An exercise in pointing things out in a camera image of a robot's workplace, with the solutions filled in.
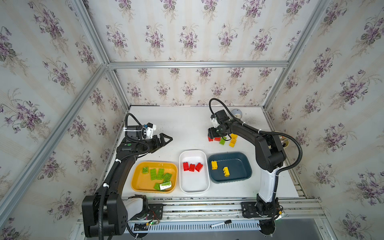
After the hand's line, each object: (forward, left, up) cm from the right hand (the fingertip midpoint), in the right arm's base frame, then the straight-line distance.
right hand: (211, 134), depth 97 cm
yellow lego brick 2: (-20, 0, -3) cm, 20 cm away
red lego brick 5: (0, -4, -5) cm, 7 cm away
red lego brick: (-20, +10, -4) cm, 23 cm away
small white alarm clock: (+18, -20, +2) cm, 27 cm away
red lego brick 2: (-21, +17, -3) cm, 27 cm away
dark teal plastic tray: (-18, -16, -6) cm, 25 cm away
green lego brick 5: (-2, -8, -5) cm, 9 cm away
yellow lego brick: (-24, -6, -3) cm, 25 cm away
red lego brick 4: (0, +1, -5) cm, 5 cm away
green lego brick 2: (-26, +28, -3) cm, 38 cm away
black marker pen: (-48, +1, -6) cm, 48 cm away
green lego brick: (-24, +32, -4) cm, 40 cm away
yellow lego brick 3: (-5, -13, -5) cm, 15 cm away
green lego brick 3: (-31, +28, -2) cm, 42 cm away
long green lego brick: (-23, +36, -4) cm, 43 cm away
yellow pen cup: (-11, -40, +8) cm, 43 cm away
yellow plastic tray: (-28, +42, -5) cm, 51 cm away
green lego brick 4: (-31, +33, -4) cm, 45 cm away
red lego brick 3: (-21, +13, -4) cm, 25 cm away
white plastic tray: (-28, +12, -7) cm, 32 cm away
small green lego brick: (-22, +41, -4) cm, 46 cm away
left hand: (-13, +27, +13) cm, 32 cm away
